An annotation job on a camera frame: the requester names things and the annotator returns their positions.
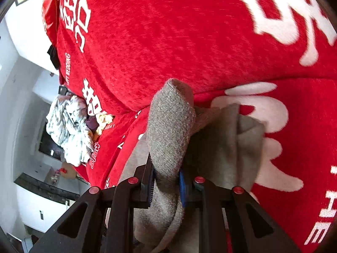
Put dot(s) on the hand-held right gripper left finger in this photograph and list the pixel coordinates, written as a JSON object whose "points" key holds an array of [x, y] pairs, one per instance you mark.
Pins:
{"points": [[150, 187]]}

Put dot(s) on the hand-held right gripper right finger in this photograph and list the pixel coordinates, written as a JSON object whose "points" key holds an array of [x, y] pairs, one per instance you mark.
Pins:
{"points": [[183, 189]]}

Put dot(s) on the grey knit garment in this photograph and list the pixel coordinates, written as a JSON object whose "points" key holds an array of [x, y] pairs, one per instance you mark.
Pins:
{"points": [[168, 126]]}

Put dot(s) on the yellow and white cloth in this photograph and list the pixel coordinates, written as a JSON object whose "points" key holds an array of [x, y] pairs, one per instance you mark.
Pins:
{"points": [[104, 121]]}

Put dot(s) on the dark purple cloth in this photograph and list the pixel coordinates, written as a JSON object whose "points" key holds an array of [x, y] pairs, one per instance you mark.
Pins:
{"points": [[91, 123]]}

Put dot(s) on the light floral cloth pile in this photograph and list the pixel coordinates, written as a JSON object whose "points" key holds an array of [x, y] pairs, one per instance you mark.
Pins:
{"points": [[68, 129]]}

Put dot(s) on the black counter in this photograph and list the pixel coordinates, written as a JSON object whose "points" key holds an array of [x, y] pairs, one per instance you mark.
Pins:
{"points": [[44, 187]]}

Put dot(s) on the dark screen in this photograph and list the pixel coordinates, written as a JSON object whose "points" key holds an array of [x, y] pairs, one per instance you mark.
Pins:
{"points": [[48, 143]]}

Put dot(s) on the red printed blanket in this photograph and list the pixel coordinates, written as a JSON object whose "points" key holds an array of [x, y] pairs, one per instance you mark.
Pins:
{"points": [[302, 110]]}

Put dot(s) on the red printed quilt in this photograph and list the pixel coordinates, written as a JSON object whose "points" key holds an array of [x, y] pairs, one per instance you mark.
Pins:
{"points": [[171, 31]]}

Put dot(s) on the black cloth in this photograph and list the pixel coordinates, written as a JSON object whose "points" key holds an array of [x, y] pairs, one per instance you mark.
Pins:
{"points": [[54, 56]]}

